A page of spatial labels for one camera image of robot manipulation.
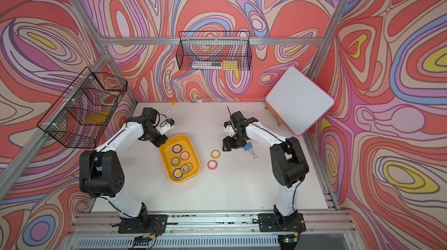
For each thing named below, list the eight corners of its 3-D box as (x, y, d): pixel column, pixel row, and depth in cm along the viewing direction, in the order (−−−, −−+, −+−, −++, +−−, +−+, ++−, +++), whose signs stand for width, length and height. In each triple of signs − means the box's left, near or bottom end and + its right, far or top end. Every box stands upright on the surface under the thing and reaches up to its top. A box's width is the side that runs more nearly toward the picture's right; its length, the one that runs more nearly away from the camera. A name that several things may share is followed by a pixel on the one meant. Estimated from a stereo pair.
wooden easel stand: (278, 127, 108) (280, 122, 104) (263, 106, 120) (264, 101, 116) (281, 126, 109) (283, 121, 105) (265, 106, 120) (267, 100, 117)
